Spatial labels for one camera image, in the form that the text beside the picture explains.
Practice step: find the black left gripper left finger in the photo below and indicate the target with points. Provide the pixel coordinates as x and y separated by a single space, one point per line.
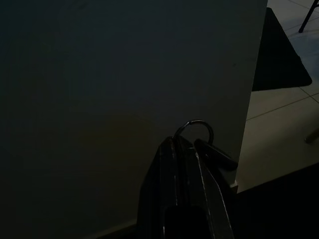
159 184

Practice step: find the black floor mat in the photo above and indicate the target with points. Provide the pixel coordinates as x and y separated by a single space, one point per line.
276 64

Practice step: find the black chair leg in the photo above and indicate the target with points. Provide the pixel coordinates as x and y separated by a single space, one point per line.
307 17

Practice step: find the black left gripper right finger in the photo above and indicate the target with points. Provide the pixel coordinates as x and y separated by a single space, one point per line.
190 181

